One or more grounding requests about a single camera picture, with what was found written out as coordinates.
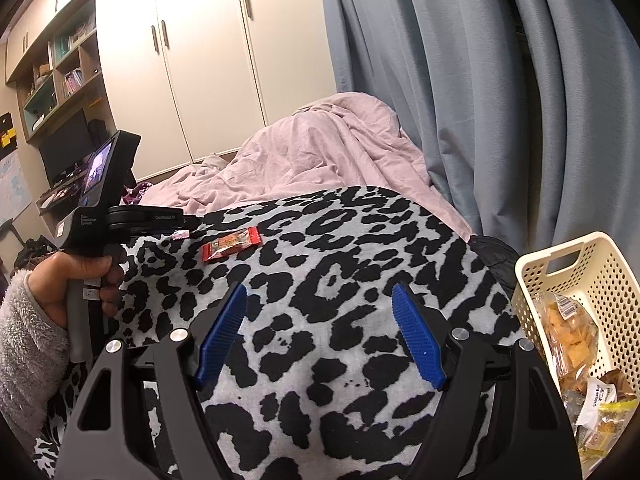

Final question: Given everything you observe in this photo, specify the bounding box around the black computer tower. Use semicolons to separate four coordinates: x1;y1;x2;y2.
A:
87;119;109;149

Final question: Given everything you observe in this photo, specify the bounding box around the red snack packet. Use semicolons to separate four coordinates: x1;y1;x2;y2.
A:
200;227;263;264

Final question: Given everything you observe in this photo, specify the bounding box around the black computer monitor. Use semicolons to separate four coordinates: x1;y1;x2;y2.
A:
39;110;93;183

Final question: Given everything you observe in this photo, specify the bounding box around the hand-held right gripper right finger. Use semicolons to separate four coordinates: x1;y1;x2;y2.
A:
391;282;583;480

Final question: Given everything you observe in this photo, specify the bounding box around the black white leopard print blanket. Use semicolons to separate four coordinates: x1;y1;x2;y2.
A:
32;185;526;480

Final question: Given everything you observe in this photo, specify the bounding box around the wall map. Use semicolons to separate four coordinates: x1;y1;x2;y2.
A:
0;152;31;221

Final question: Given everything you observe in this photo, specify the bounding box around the person's left hand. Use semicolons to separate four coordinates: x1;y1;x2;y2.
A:
27;250;125;333

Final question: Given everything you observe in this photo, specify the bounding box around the wooden computer desk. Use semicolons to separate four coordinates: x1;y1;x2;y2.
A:
35;170;96;217

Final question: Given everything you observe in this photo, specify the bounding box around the black yellow wall pegboard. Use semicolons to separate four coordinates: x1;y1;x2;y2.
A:
0;112;21;151

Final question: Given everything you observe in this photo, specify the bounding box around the large clear cracker bag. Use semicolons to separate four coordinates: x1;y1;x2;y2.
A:
530;292;601;376

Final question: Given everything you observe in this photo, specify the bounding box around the white overhead cabinet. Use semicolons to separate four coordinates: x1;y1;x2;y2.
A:
5;0;98;81

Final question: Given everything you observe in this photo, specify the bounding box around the wooden wall bookshelf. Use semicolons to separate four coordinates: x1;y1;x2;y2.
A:
15;0;103;143

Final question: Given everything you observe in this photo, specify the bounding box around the pink duvet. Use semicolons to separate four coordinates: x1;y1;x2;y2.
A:
140;92;476;241

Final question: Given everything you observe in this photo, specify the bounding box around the small yellow snack packet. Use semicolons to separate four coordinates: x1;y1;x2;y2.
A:
597;400;639;436

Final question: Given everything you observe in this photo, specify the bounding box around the person's left forearm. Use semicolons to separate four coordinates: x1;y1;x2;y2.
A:
0;270;71;441

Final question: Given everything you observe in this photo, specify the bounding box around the dark clothes pile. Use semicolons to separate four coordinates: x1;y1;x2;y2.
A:
14;239;57;272

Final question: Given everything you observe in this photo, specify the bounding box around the purple patterned cloth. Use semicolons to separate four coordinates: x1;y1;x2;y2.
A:
122;182;152;204

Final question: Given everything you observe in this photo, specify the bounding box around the clear snack bag white label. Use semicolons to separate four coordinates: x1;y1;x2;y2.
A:
560;375;623;428

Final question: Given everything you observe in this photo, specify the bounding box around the cream perforated plastic basket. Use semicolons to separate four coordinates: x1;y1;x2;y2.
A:
511;231;640;478

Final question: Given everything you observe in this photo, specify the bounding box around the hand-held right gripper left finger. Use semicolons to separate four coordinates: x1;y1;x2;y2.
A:
54;282;248;480

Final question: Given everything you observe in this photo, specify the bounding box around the brown snack packet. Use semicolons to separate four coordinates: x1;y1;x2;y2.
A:
597;369;639;402

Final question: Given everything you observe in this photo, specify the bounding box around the white wardrobe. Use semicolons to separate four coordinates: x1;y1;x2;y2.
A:
95;0;336;181

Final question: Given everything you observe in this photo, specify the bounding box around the blue grey curtain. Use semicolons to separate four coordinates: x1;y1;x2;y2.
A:
317;0;640;271

